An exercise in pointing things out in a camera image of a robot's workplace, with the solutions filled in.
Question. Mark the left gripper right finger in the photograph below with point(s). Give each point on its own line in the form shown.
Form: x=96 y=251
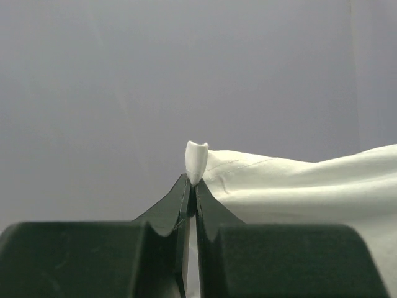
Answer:
x=237 y=259

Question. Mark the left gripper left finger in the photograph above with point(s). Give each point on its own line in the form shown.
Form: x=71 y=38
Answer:
x=145 y=257

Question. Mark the white t shirt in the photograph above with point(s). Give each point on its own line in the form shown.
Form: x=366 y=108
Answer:
x=358 y=190

